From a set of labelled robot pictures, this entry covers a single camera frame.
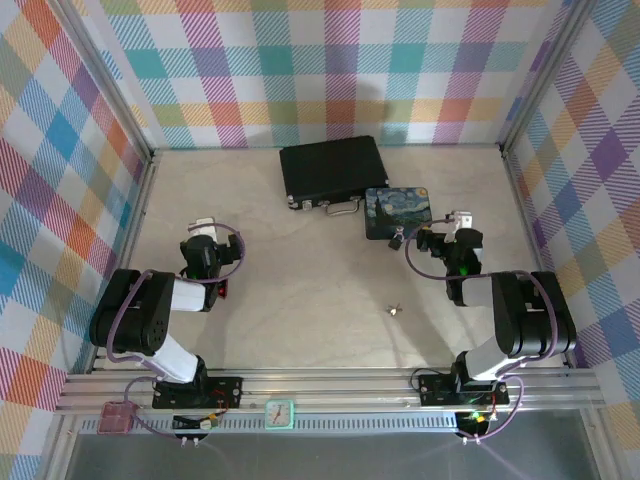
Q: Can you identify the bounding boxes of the starry night painted box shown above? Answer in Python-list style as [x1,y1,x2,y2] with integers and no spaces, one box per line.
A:
[363,186,432,242]

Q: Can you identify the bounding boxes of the black hard briefcase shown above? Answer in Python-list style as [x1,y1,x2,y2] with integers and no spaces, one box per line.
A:
[278,134,391,217]

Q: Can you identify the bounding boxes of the right black power connector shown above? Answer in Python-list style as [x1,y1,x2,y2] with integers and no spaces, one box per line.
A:
[456,408,497,432]

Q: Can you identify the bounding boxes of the black power connector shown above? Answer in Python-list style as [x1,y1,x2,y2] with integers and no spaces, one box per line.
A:
[171,412,222,434]
[456,408,497,432]

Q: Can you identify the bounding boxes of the left black power connector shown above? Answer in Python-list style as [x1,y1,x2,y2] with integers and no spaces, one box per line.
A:
[171,412,222,434]

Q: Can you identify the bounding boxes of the teal square clock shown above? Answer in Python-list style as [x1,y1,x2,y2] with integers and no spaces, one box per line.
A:
[263,398,297,432]

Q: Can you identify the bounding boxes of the pink translucent plastic box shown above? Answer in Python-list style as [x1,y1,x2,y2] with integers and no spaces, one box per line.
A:
[96,400,136,436]

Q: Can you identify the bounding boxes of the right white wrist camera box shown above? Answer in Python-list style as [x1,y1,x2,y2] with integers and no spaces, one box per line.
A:
[444,209,476,237]

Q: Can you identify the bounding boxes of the purple left wrist cable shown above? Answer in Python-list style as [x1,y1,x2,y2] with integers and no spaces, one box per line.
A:
[187,222,248,287]

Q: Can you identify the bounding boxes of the purple wrist cable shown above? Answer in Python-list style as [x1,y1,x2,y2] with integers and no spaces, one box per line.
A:
[404,217,459,292]
[187,222,248,287]

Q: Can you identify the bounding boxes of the purple right wrist cable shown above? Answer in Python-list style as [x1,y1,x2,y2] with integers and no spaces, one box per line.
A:
[404,217,459,292]

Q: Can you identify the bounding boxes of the aluminium side rail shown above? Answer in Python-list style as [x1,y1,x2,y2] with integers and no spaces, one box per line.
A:
[85,152,160,375]
[499,147,576,370]

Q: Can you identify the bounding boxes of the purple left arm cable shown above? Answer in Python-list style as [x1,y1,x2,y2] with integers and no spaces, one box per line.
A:
[105,270,174,377]

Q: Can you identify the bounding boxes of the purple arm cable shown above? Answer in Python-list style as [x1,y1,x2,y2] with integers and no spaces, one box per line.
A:
[105,270,174,377]
[492,269,561,382]

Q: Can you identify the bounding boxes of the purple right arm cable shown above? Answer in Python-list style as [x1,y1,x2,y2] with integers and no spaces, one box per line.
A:
[492,269,561,382]

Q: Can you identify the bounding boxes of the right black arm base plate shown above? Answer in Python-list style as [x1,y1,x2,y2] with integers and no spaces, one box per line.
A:
[416,371,512,408]

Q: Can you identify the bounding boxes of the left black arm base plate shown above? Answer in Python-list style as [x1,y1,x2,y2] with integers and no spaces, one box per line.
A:
[151,375,245,411]

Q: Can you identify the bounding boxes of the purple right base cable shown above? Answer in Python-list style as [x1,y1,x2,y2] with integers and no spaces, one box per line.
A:
[459,374,526,444]

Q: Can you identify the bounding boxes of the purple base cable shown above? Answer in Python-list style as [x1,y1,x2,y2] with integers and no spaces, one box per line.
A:
[459,374,526,444]
[122,375,202,442]

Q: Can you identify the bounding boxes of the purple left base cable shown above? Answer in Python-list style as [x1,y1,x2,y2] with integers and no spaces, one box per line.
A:
[122,375,202,442]

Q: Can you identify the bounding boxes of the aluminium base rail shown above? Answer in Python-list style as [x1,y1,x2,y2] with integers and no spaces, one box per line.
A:
[53,366,610,417]

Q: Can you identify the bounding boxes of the aluminium frame post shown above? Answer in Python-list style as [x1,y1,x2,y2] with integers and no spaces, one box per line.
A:
[497,0,604,154]
[48,0,155,157]

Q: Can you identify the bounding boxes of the slotted grey cable duct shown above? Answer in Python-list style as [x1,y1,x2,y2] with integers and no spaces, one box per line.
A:
[74,412,587,437]

